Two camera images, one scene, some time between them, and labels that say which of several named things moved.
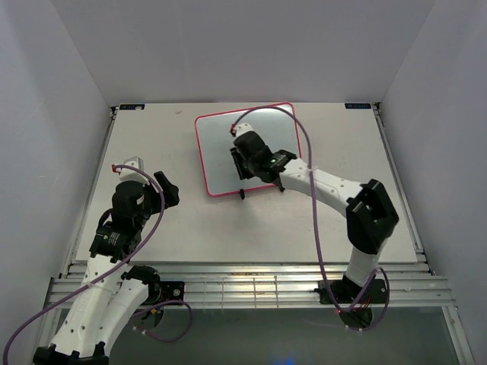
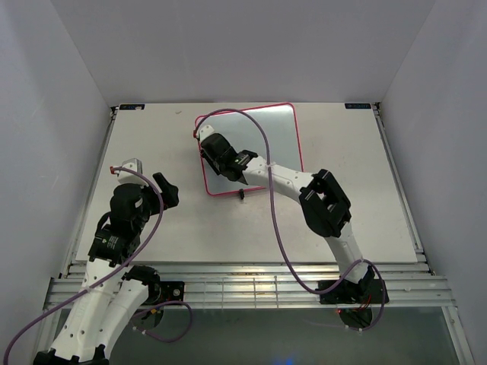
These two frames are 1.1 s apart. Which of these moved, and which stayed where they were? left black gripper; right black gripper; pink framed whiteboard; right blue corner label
Moved: right black gripper
Stayed: right blue corner label; pink framed whiteboard; left black gripper
